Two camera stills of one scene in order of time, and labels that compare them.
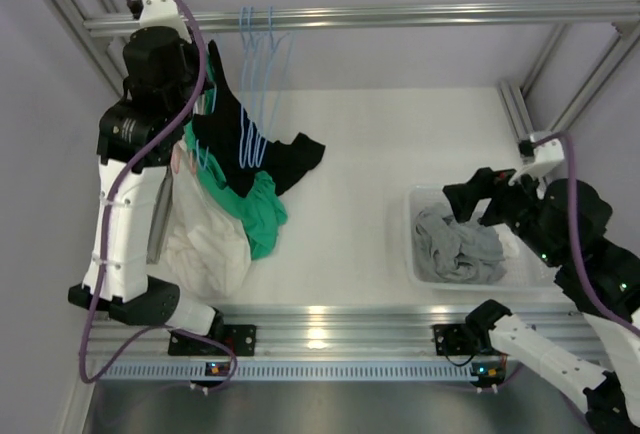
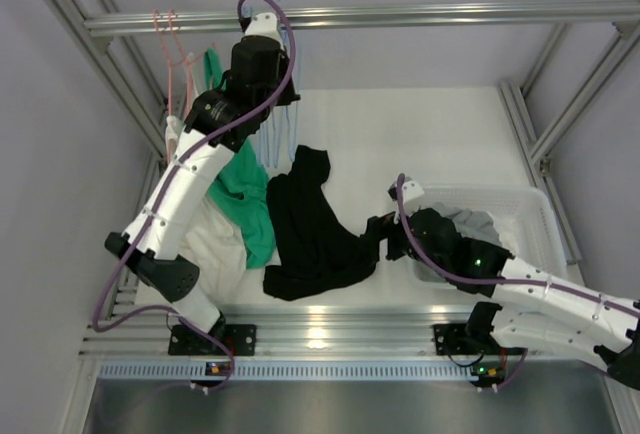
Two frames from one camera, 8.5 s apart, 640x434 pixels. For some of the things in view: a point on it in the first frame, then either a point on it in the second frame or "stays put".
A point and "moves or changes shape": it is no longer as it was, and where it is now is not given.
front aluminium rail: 304,334 stays put
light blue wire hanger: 249,125 moves or changes shape
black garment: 236,148 to 313,244
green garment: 262,203 stays put
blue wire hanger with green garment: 197,140 moves or changes shape
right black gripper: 464,197 to 378,229
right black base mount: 454,339 stays put
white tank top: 510,243 stays put
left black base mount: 238,339 stays put
